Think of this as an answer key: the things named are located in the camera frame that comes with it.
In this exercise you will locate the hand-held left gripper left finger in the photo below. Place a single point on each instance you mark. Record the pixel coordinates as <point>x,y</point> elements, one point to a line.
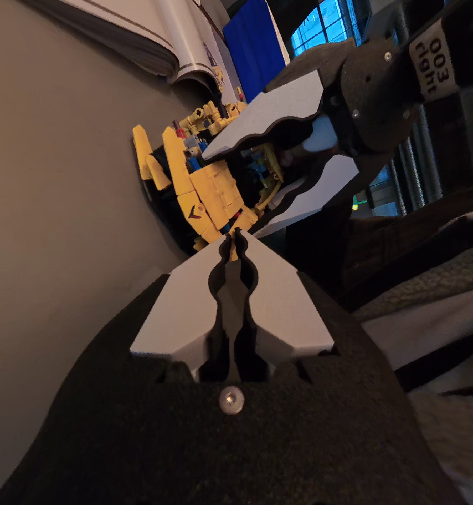
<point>181,315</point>

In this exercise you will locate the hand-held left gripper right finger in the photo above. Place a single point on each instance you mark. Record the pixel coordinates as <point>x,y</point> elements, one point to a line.
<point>287,311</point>

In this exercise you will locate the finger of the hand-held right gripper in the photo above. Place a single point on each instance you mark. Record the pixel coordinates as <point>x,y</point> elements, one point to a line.
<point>272,106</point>
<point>327,185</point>

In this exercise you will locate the yellow brick car model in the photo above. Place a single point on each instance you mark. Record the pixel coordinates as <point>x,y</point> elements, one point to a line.
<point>209,185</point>

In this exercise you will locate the grey desk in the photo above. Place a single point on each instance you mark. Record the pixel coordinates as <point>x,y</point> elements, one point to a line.
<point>63,197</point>

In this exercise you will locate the person's right hand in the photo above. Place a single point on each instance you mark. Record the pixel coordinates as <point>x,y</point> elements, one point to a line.
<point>287,157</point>

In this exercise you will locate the blue plastic bin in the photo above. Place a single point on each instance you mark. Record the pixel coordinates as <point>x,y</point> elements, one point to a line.
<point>252,51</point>

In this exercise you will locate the arched window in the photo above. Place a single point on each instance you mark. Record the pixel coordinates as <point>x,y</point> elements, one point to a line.
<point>323,23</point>

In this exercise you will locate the white shirt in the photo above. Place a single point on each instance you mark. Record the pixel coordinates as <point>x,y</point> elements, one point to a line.
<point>437,327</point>

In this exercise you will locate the open instruction booklet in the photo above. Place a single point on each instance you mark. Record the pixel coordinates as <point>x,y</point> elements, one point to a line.
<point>122,23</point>

